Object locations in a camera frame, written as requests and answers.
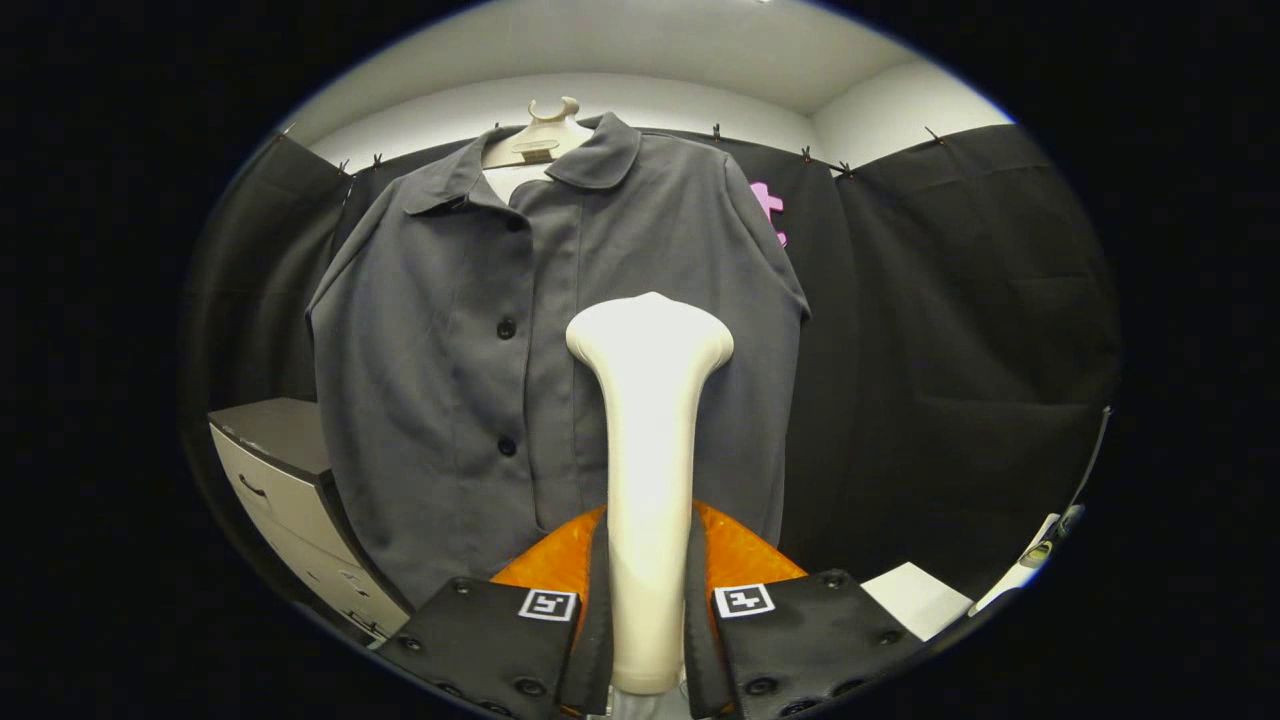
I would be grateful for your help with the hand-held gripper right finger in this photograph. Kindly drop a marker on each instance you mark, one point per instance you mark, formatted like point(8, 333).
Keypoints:
point(698, 640)

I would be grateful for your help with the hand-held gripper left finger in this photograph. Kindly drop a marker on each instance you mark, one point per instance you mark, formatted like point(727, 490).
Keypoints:
point(597, 640)

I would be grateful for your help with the dark grey button shirt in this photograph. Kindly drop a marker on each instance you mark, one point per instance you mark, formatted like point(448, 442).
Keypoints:
point(440, 400)

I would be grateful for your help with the white side table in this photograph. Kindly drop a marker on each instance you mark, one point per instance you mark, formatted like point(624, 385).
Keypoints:
point(1005, 585)

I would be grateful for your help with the roll of tape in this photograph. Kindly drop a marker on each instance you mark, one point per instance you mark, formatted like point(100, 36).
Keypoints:
point(1036, 554)

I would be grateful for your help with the grey drawer cabinet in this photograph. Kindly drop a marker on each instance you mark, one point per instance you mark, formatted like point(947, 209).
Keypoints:
point(275, 435)

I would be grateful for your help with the white mannequin torso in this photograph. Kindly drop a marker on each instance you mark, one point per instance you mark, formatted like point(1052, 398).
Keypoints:
point(535, 140)

